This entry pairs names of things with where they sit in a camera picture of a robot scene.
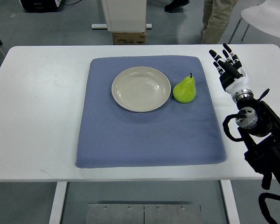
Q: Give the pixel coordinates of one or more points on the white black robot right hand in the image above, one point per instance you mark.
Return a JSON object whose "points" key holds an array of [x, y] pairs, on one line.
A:
{"points": [[232, 75]]}

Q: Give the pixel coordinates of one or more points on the green pear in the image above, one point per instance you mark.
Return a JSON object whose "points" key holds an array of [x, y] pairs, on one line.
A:
{"points": [[185, 91]]}

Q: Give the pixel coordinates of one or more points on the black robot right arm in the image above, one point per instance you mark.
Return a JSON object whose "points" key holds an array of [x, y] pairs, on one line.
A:
{"points": [[258, 126]]}

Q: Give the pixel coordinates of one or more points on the beige round plate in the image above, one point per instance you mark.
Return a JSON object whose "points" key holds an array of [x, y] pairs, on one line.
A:
{"points": [[141, 89]]}

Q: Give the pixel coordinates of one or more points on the metal floor plate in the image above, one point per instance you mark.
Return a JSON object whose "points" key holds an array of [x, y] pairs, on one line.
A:
{"points": [[143, 214]]}

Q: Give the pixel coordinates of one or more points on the person in beige trousers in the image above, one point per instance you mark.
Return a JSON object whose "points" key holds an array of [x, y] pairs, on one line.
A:
{"points": [[216, 17]]}

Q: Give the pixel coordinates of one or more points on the white plastic chair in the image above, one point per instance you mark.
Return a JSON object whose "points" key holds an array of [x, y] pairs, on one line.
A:
{"points": [[264, 17]]}

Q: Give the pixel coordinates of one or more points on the blue quilted mat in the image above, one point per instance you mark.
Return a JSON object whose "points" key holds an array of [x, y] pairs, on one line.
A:
{"points": [[173, 135]]}

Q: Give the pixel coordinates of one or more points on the black shoe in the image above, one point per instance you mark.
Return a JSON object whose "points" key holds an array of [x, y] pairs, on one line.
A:
{"points": [[175, 5]]}

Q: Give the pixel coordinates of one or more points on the brown cardboard box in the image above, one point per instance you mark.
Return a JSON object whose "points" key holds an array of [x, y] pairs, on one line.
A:
{"points": [[125, 38]]}

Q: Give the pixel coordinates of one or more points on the black equipment case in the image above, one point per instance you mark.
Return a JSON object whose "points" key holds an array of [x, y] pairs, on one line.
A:
{"points": [[40, 6]]}

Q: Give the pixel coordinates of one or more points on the white pedestal column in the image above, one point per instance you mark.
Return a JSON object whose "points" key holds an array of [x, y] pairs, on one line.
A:
{"points": [[124, 16]]}

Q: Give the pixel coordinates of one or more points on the white table frame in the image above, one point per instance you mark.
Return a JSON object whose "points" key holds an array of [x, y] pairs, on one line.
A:
{"points": [[226, 188]]}

